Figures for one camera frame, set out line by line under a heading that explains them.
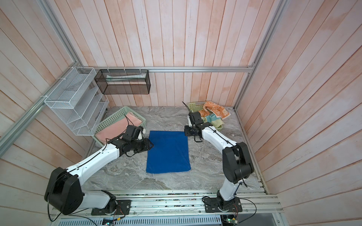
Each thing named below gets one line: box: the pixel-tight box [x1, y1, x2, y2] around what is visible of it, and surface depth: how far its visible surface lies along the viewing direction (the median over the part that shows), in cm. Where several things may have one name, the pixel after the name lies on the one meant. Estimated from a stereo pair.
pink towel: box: [94, 112, 143, 144], surface depth 106 cm
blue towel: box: [146, 130, 191, 174], surface depth 94 cm
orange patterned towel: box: [198, 100, 231, 120], surface depth 113 cm
